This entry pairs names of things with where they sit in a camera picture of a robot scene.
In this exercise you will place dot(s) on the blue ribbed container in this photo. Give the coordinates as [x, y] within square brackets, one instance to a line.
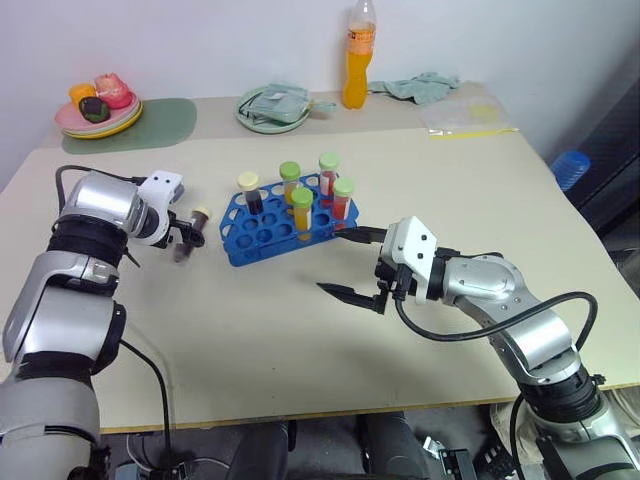
[571, 170]

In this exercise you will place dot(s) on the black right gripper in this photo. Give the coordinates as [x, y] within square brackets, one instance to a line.
[395, 280]

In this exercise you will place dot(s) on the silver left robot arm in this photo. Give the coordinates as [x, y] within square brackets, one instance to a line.
[55, 320]

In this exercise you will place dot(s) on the dark rounded shape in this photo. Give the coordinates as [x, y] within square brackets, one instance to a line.
[392, 447]
[262, 450]

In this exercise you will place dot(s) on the cream cap dark test tube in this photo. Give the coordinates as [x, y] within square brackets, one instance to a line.
[255, 200]
[201, 215]

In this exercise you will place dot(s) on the pink toy food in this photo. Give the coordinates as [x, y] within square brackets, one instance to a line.
[114, 90]

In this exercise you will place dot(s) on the green placemat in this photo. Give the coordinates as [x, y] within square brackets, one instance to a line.
[165, 122]

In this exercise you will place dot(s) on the clear zip bag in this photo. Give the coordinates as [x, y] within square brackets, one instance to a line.
[465, 117]

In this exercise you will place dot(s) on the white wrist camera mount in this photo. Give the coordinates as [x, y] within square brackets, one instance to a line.
[159, 186]
[412, 250]

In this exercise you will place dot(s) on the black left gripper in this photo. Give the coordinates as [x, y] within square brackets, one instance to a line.
[176, 231]

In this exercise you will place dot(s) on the pale green folded pouch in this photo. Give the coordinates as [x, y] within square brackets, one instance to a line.
[280, 102]

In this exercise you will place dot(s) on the orange toy food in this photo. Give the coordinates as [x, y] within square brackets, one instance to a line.
[82, 92]

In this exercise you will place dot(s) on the stack of coloured plates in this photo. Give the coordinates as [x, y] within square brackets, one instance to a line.
[117, 120]

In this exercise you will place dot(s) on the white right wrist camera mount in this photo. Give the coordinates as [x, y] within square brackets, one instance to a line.
[412, 250]

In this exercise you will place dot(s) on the black case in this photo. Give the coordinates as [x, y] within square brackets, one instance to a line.
[615, 160]

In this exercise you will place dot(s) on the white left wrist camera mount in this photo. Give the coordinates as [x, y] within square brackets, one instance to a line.
[159, 186]

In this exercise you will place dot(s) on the black clip device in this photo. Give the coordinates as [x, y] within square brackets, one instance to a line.
[450, 457]

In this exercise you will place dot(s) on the blue test tube rack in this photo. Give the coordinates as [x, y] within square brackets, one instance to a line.
[260, 235]

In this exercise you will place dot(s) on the dark green toy food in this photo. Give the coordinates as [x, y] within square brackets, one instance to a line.
[93, 110]

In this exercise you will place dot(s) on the pale green cloth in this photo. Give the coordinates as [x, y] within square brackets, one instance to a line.
[425, 87]

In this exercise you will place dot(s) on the green cap red test tube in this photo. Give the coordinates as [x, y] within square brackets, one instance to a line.
[343, 202]
[328, 180]

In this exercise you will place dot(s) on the pale green plate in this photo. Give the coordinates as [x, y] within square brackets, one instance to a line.
[250, 122]

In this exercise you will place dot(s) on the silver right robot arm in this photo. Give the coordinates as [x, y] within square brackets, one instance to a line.
[530, 330]

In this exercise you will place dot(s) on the green cap yellow test tube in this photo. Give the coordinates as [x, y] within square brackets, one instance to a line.
[289, 172]
[302, 212]

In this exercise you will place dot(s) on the white cloth bag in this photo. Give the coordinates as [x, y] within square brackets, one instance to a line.
[502, 420]

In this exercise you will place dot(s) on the orange soda bottle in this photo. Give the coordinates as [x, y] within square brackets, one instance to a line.
[356, 75]

